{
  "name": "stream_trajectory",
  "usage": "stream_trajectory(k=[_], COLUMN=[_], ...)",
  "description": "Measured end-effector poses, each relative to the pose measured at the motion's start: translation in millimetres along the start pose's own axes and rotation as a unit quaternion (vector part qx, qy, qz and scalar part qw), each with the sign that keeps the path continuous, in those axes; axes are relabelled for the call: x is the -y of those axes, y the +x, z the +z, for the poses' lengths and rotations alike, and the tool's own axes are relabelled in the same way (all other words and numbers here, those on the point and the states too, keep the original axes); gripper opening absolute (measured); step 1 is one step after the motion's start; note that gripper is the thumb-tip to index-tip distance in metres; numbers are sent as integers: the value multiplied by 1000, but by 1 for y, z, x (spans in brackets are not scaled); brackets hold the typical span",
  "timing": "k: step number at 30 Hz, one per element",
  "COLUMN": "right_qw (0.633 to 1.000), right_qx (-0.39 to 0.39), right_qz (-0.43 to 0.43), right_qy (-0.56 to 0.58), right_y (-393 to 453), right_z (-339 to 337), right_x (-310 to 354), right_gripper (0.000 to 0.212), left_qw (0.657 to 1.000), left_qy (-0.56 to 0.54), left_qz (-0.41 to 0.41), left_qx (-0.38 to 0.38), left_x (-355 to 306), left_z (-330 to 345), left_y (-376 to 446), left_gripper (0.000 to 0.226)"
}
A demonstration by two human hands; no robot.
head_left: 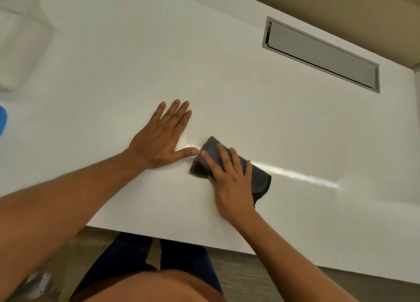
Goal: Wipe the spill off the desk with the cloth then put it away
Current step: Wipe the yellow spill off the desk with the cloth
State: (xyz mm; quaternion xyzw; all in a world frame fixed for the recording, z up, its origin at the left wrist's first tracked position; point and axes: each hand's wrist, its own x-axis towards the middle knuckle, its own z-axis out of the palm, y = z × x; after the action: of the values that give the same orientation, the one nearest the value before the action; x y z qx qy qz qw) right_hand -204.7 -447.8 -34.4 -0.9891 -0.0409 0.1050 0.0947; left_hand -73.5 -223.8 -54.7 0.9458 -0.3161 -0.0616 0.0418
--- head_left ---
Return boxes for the person's left hand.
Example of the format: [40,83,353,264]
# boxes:
[126,98,201,169]

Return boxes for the person's right hand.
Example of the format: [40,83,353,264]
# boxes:
[200,143,260,227]

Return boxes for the dark grey cleaning cloth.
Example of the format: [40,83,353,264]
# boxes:
[189,136,272,209]

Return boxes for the blue spray bottle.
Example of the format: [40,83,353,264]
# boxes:
[0,105,8,137]

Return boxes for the person's right forearm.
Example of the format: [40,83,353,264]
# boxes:
[236,211,360,302]

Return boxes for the person's left forearm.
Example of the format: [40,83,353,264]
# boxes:
[0,149,148,302]

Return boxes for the person's dark blue trousers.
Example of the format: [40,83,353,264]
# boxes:
[70,232,224,299]

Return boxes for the person's orange shirt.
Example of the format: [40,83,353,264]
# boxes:
[69,269,227,302]

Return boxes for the clear plastic container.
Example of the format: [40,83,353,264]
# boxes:
[0,0,55,92]

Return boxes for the beige fabric cubicle partition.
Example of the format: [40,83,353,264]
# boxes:
[220,0,420,70]

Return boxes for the grey metal cable hatch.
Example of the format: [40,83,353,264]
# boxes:
[262,16,381,94]

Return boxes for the white floor bracket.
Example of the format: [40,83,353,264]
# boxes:
[26,272,52,299]

